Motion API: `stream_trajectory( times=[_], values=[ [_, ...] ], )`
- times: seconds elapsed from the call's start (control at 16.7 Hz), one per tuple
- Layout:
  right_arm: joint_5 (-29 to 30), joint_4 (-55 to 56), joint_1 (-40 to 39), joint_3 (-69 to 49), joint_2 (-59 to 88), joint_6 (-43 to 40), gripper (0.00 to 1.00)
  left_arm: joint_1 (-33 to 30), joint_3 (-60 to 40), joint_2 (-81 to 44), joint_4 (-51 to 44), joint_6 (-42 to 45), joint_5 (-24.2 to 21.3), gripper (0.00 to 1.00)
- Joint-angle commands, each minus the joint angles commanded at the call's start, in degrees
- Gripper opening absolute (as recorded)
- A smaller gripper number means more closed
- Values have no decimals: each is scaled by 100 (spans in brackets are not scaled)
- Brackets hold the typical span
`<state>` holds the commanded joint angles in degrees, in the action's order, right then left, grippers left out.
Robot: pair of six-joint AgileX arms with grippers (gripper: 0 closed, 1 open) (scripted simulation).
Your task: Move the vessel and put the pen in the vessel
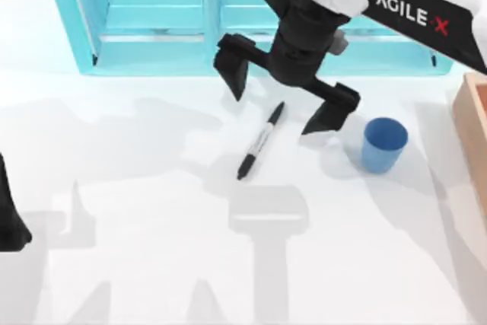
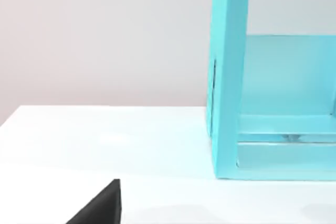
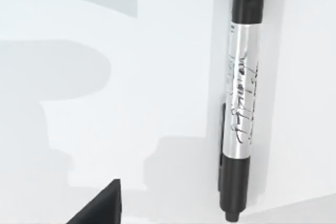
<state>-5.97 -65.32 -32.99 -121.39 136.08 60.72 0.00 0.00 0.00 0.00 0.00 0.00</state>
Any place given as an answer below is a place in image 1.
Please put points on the blue cup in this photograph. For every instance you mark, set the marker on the blue cup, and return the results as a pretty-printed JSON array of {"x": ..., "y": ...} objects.
[{"x": 382, "y": 150}]

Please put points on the black marker pen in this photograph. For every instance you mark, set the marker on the black marker pen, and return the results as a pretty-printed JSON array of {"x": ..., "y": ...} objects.
[{"x": 261, "y": 141}]

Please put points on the light blue rack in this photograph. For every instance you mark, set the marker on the light blue rack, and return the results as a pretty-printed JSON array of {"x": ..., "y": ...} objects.
[{"x": 160, "y": 16}]

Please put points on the salmon-coloured wooden box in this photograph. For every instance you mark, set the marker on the salmon-coloured wooden box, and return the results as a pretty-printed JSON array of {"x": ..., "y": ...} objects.
[{"x": 472, "y": 127}]

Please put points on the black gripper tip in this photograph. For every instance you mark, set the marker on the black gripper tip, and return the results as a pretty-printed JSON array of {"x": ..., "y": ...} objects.
[{"x": 10, "y": 218}]

